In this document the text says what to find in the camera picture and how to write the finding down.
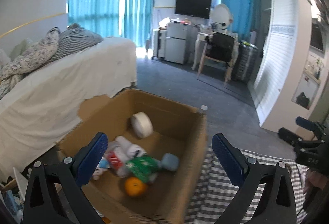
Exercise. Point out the white cylindrical bottle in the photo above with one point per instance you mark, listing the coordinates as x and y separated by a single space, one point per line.
131 150

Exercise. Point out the white louvered wardrobe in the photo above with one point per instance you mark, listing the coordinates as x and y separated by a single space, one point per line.
279 50

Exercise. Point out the white dressing table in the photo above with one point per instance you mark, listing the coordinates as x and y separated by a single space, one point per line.
199 47

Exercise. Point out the black range hood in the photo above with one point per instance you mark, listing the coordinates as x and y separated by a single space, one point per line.
316 36

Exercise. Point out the silver mini fridge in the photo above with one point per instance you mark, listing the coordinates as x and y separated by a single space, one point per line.
176 43

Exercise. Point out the floral quilt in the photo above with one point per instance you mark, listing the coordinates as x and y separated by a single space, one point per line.
32 58

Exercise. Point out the dark drawer cabinet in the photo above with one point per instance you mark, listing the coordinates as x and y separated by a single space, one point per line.
245 62

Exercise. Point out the white plush toy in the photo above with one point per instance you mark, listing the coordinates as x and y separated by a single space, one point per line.
102 167

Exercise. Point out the checkered tablecloth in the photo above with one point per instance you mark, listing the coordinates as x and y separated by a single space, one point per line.
214 190

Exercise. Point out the black wall television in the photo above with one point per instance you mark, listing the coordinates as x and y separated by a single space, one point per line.
193 8

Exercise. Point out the grey striped pillow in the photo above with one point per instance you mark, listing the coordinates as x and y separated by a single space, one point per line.
74 39

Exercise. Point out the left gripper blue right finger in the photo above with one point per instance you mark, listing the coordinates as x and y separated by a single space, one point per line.
231 159

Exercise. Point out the blue window curtain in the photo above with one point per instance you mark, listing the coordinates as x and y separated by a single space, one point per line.
110 0

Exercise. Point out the round vanity mirror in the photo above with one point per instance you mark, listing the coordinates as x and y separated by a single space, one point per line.
221 17

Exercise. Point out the orange fruit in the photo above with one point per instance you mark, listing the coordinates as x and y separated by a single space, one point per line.
134 187

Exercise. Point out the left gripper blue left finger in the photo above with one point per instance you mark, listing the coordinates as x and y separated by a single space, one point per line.
88 158

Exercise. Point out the person's right hand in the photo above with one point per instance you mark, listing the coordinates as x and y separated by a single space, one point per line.
314 179

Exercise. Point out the wooden chair black jacket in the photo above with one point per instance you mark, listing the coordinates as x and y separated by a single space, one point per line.
219 49

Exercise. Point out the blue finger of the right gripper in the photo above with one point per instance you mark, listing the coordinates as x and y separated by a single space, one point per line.
289 137
306 124

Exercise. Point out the green snack packet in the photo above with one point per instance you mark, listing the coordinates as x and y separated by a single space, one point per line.
143 167

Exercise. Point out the bed with white sheet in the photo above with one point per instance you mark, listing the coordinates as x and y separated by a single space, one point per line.
42 108

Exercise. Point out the light blue earbud case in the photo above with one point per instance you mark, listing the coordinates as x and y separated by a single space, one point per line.
170 162

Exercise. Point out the white tape roll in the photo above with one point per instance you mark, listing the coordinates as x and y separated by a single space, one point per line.
141 125

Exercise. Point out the clear floss pick jar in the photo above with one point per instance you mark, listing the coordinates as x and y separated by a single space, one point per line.
117 159

